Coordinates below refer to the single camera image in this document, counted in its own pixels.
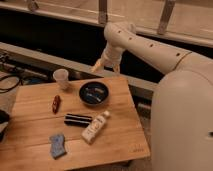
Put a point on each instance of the metal window bracket middle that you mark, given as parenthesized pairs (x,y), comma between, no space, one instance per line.
(102,8)

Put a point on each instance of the metal window bracket right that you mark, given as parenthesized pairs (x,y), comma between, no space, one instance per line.
(165,16)

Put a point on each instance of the metal window bracket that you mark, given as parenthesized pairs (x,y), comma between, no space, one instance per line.
(102,8)
(165,16)

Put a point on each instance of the red brown small object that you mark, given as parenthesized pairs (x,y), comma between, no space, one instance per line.
(56,104)

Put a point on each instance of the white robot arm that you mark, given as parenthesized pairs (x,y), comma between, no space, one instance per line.
(182,103)

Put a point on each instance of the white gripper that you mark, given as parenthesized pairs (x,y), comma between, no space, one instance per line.
(111,57)

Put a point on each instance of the dark blue bowl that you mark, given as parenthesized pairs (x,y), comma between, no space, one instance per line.
(93,93)

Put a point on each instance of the white plastic bottle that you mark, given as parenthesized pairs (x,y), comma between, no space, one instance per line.
(92,130)

